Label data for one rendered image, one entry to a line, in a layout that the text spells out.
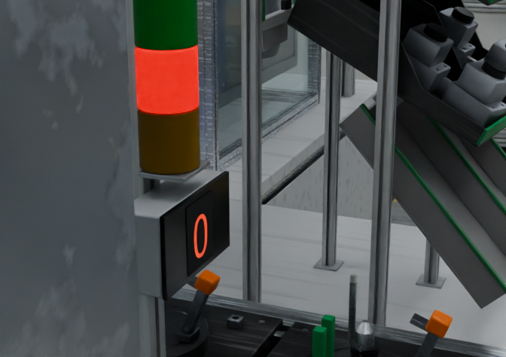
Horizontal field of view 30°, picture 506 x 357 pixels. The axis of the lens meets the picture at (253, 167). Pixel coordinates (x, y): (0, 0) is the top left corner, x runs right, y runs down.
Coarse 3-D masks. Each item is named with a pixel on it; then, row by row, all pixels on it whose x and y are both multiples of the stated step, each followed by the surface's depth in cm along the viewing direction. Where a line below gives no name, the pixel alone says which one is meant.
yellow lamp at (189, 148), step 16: (144, 112) 74; (192, 112) 75; (144, 128) 75; (160, 128) 74; (176, 128) 74; (192, 128) 75; (144, 144) 75; (160, 144) 74; (176, 144) 74; (192, 144) 75; (144, 160) 76; (160, 160) 75; (176, 160) 75; (192, 160) 76
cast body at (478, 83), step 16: (480, 64) 111; (496, 64) 110; (448, 80) 114; (464, 80) 110; (480, 80) 109; (496, 80) 108; (448, 96) 112; (464, 96) 111; (480, 96) 109; (496, 96) 110; (464, 112) 111; (480, 112) 110; (496, 112) 110
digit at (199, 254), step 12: (192, 204) 76; (204, 204) 78; (192, 216) 76; (204, 216) 79; (192, 228) 77; (204, 228) 79; (192, 240) 77; (204, 240) 79; (192, 252) 77; (204, 252) 79; (192, 264) 78
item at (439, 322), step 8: (440, 312) 93; (416, 320) 93; (424, 320) 94; (432, 320) 92; (440, 320) 92; (448, 320) 92; (424, 328) 93; (432, 328) 92; (440, 328) 92; (432, 336) 93; (440, 336) 92; (424, 344) 94; (432, 344) 93; (424, 352) 94
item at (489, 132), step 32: (320, 0) 113; (352, 0) 111; (416, 0) 120; (320, 32) 114; (352, 32) 112; (352, 64) 113; (448, 64) 120; (416, 96) 110; (448, 128) 108; (480, 128) 106
